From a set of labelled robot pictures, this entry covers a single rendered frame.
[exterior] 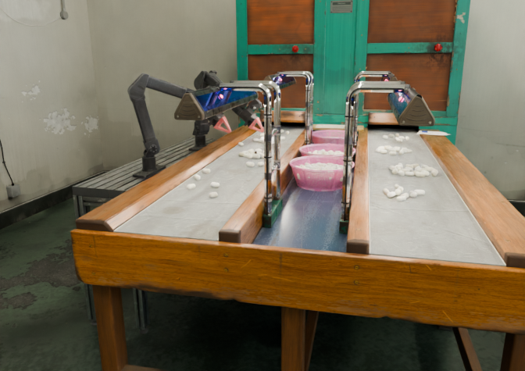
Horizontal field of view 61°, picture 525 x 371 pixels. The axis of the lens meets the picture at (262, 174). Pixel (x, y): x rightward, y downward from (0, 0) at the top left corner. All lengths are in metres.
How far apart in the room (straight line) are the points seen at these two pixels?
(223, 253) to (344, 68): 1.90
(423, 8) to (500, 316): 2.02
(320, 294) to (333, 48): 1.95
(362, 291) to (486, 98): 2.74
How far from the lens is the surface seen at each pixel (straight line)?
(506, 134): 3.76
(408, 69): 2.84
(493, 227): 1.30
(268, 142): 1.34
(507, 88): 3.72
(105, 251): 1.29
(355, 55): 2.82
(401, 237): 1.22
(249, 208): 1.30
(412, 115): 1.08
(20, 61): 3.84
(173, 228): 1.26
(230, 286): 1.18
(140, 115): 2.09
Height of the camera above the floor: 1.20
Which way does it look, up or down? 15 degrees down
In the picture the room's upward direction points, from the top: straight up
